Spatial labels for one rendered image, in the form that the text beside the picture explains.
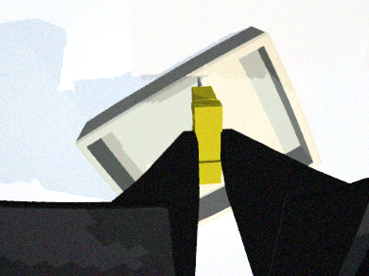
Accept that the cream shallow tray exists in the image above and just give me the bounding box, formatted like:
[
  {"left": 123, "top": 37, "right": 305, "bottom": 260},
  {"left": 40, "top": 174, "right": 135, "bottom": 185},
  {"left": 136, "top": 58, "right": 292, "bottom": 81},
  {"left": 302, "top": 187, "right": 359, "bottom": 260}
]
[{"left": 76, "top": 26, "right": 322, "bottom": 228}]

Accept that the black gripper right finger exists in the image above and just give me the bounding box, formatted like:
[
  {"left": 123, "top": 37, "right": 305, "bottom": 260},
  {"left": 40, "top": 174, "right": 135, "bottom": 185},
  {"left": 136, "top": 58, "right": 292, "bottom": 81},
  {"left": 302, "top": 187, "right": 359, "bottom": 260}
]
[{"left": 221, "top": 129, "right": 369, "bottom": 276}]

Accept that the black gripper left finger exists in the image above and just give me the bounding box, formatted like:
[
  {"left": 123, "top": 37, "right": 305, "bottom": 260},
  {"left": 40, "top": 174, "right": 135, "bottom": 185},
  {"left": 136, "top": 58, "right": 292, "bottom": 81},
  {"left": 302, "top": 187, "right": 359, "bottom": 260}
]
[{"left": 0, "top": 130, "right": 200, "bottom": 276}]

